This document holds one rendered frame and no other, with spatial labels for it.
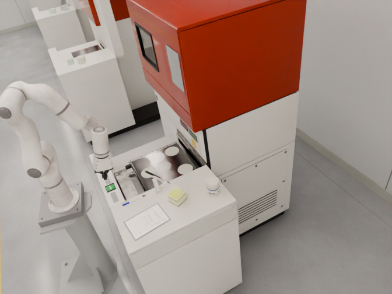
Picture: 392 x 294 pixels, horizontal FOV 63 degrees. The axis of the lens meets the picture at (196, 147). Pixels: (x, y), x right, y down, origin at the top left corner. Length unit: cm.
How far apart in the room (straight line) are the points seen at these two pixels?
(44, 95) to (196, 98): 73
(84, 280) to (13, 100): 165
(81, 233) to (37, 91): 105
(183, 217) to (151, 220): 17
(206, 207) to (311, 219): 139
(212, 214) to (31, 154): 99
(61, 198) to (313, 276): 183
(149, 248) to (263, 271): 118
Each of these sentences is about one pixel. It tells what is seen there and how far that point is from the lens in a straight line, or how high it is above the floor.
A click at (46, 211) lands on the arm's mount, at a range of 222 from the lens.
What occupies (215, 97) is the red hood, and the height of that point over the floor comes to 140.
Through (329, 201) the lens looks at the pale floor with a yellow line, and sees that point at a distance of 311.
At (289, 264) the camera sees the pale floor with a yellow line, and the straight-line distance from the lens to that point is 269.
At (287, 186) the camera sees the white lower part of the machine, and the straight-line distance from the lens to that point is 267.
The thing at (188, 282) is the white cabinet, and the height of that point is 45.
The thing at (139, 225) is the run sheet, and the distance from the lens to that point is 176.
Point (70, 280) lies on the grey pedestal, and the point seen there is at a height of 4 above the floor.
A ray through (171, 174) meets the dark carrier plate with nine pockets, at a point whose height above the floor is 90.
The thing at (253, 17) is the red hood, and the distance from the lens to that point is 173.
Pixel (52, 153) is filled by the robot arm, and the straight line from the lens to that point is 200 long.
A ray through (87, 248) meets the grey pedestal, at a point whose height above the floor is 45.
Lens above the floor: 231
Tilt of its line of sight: 39 degrees down
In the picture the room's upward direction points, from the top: 9 degrees counter-clockwise
